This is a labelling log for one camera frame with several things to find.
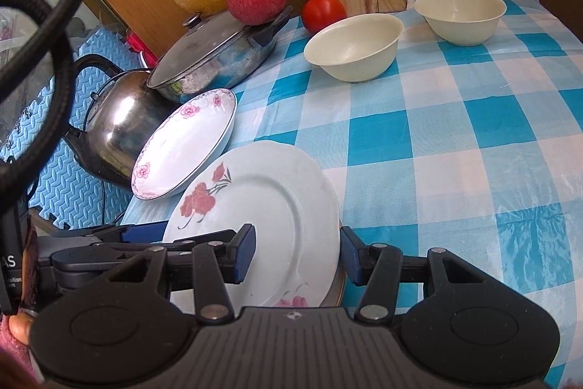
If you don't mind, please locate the blue foam mat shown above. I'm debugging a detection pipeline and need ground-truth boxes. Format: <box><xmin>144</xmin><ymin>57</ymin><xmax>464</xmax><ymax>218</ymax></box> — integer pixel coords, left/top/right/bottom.
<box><xmin>0</xmin><ymin>27</ymin><xmax>147</xmax><ymax>230</ymax></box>

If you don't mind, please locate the black braided cable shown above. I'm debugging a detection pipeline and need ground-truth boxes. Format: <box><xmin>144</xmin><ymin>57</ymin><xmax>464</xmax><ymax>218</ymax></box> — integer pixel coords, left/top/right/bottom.
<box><xmin>0</xmin><ymin>0</ymin><xmax>102</xmax><ymax>199</ymax></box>

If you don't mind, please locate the person's left hand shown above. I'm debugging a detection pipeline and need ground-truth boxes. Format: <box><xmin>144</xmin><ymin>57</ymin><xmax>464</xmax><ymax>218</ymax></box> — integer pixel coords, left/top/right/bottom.
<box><xmin>9</xmin><ymin>312</ymin><xmax>37</xmax><ymax>346</ymax></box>

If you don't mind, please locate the deep white floral plate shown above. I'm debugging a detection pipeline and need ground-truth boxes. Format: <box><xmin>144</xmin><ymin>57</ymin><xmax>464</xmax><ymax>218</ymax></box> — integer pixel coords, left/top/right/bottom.
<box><xmin>131</xmin><ymin>88</ymin><xmax>238</xmax><ymax>201</ymax></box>

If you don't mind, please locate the cream plastic bowl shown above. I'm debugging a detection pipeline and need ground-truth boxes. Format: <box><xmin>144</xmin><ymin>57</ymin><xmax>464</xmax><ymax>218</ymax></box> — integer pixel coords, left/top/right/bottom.
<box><xmin>414</xmin><ymin>0</ymin><xmax>508</xmax><ymax>47</ymax></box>
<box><xmin>304</xmin><ymin>14</ymin><xmax>404</xmax><ymax>82</ymax></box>

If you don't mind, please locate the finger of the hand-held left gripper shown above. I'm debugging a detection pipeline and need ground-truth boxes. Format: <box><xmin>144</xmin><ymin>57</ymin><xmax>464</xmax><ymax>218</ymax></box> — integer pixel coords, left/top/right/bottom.
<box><xmin>51</xmin><ymin>238</ymin><xmax>225</xmax><ymax>281</ymax></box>
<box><xmin>68</xmin><ymin>221</ymin><xmax>169</xmax><ymax>245</ymax></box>

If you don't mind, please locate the black kettle power cord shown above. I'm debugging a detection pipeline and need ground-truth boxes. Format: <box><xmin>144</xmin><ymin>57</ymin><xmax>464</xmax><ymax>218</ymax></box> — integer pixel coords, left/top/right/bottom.
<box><xmin>101</xmin><ymin>179</ymin><xmax>129</xmax><ymax>226</ymax></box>

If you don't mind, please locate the red tomato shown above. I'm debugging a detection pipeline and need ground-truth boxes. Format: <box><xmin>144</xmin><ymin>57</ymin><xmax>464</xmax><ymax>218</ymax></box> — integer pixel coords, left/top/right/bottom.
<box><xmin>301</xmin><ymin>0</ymin><xmax>348</xmax><ymax>35</ymax></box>

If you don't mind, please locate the blue checked tablecloth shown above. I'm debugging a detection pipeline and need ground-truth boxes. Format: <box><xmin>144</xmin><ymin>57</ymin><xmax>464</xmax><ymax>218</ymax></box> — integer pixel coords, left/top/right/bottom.
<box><xmin>123</xmin><ymin>0</ymin><xmax>583</xmax><ymax>389</ymax></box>

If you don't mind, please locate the steel electric kettle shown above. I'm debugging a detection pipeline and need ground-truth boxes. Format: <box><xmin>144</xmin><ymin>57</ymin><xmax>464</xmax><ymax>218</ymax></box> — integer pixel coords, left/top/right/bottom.
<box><xmin>64</xmin><ymin>54</ymin><xmax>176</xmax><ymax>189</ymax></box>

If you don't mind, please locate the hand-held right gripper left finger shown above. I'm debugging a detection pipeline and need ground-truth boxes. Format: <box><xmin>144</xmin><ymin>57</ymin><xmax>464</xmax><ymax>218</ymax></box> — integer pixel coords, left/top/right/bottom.
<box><xmin>95</xmin><ymin>224</ymin><xmax>257</xmax><ymax>322</ymax></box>

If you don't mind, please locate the steel cooking pot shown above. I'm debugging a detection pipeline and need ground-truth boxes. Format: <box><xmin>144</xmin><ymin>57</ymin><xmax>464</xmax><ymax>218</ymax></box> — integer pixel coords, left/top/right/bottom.
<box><xmin>152</xmin><ymin>5</ymin><xmax>294</xmax><ymax>104</ymax></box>

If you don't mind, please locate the glass pot lid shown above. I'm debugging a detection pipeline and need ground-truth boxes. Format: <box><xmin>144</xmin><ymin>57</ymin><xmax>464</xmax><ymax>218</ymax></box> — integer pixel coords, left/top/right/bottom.
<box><xmin>146</xmin><ymin>12</ymin><xmax>254</xmax><ymax>90</ymax></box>

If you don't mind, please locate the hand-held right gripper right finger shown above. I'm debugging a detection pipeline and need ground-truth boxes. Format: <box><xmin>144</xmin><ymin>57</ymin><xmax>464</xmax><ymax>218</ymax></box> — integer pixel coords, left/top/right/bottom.
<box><xmin>341</xmin><ymin>226</ymin><xmax>506</xmax><ymax>322</ymax></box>

